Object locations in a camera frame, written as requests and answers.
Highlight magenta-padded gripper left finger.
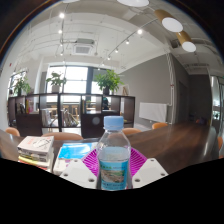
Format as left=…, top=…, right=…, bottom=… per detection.
left=59, top=148, right=101, bottom=190

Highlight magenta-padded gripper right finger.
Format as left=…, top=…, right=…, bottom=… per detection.
left=128, top=147, right=169, bottom=190

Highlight clear blue-capped water bottle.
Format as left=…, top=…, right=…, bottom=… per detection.
left=96, top=115, right=132, bottom=192

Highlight blue-cover book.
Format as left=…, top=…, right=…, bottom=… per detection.
left=58, top=142, right=99, bottom=161

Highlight orange chairs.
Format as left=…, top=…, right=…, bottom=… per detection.
left=4, top=121, right=224, bottom=159

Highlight stack of books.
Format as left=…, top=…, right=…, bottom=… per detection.
left=16, top=135, right=55, bottom=171

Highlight low dark open shelf unit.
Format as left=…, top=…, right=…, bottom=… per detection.
left=7, top=93, right=136, bottom=138

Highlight person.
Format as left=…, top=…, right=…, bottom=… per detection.
left=101, top=95, right=110, bottom=111

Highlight small plant in white pot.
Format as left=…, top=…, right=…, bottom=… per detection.
left=45, top=71, right=67, bottom=94

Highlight large leafy green potted plant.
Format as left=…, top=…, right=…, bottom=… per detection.
left=93, top=69, right=124, bottom=96

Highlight bushy green potted plant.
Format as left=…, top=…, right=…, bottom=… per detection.
left=12, top=75, right=33, bottom=97

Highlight ceiling air conditioner unit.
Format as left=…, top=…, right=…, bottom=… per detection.
left=72, top=38, right=96, bottom=56

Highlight small ceiling spotlights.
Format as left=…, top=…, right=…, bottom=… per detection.
left=57, top=12, right=144, bottom=68

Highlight round white pendant lamps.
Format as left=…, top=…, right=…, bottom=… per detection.
left=61, top=0, right=198, bottom=53

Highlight white wall radiator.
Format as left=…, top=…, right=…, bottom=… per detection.
left=138, top=101, right=169, bottom=124

